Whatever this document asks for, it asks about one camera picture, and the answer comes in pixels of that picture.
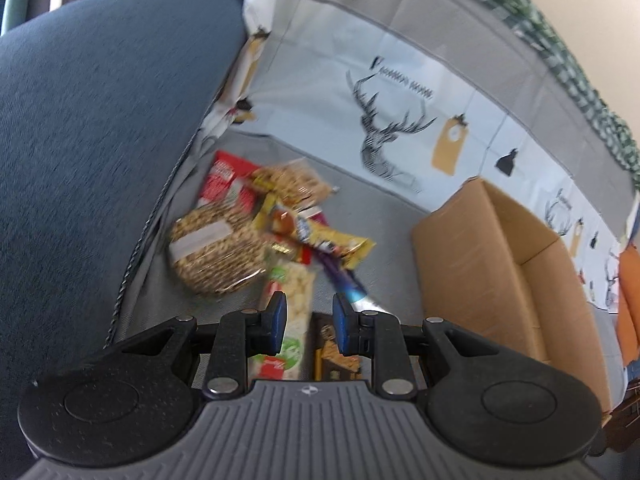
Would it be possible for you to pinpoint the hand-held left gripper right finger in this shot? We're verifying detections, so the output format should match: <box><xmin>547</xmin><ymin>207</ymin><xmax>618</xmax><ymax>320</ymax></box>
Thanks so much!
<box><xmin>332</xmin><ymin>293</ymin><xmax>506</xmax><ymax>398</ymax></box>

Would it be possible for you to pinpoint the round nut brittle packet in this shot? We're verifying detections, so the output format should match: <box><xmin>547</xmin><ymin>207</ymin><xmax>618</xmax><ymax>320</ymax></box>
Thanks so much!
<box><xmin>167</xmin><ymin>204</ymin><xmax>269</xmax><ymax>297</ymax></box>

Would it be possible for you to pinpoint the purple snack packet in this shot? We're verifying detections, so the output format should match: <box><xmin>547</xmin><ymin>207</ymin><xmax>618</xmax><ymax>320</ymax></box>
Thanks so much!
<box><xmin>309</xmin><ymin>247</ymin><xmax>393</xmax><ymax>317</ymax></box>

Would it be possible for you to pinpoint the orange cloth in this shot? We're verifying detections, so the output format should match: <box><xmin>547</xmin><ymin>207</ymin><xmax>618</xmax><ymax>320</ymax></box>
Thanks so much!
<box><xmin>616</xmin><ymin>242</ymin><xmax>640</xmax><ymax>378</ymax></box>

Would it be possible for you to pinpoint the yellow snack bar packet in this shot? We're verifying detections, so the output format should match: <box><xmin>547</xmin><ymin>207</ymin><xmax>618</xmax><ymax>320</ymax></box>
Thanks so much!
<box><xmin>312</xmin><ymin>227</ymin><xmax>377</xmax><ymax>269</ymax></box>

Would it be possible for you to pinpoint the deer print sofa cover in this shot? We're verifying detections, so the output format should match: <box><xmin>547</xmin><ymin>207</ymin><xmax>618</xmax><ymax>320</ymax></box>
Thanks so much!
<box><xmin>107</xmin><ymin>0</ymin><xmax>640</xmax><ymax>413</ymax></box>

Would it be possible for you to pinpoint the dark brown snack packet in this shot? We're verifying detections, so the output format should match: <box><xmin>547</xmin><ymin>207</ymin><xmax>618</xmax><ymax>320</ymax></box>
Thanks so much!
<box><xmin>311</xmin><ymin>312</ymin><xmax>364</xmax><ymax>382</ymax></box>

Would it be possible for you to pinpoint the white puffed snack packet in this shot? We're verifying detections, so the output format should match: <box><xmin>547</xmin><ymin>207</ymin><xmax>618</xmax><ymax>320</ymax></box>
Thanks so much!
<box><xmin>249</xmin><ymin>264</ymin><xmax>319</xmax><ymax>382</ymax></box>

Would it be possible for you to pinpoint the dark brown object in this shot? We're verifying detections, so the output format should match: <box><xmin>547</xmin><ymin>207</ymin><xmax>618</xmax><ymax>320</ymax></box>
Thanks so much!
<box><xmin>601</xmin><ymin>379</ymin><xmax>640</xmax><ymax>457</ymax></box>

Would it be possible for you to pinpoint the clear peanut bag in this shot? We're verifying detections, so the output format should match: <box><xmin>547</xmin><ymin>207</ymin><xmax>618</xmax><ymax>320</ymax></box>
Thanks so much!
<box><xmin>251</xmin><ymin>159</ymin><xmax>337</xmax><ymax>209</ymax></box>

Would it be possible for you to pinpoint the green checkered cloth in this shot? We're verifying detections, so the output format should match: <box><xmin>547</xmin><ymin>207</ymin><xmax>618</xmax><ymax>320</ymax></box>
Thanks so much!
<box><xmin>425</xmin><ymin>0</ymin><xmax>640</xmax><ymax>186</ymax></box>

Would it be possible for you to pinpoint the yellow bread snack packet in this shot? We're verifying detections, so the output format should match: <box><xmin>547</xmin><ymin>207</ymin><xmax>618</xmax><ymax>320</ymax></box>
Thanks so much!
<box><xmin>254</xmin><ymin>194</ymin><xmax>312</xmax><ymax>242</ymax></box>

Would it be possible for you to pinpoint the red snack packet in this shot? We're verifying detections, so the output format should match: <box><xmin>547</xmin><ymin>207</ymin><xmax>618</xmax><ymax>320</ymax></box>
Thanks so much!
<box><xmin>196</xmin><ymin>150</ymin><xmax>262</xmax><ymax>217</ymax></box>

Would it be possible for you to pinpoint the cardboard box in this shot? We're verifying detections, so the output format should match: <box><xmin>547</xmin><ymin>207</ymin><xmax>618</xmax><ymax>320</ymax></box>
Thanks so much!
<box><xmin>411</xmin><ymin>177</ymin><xmax>615</xmax><ymax>415</ymax></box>

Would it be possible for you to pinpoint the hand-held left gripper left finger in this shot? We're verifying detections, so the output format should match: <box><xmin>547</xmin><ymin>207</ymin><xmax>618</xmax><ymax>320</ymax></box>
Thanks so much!
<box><xmin>107</xmin><ymin>292</ymin><xmax>288</xmax><ymax>398</ymax></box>

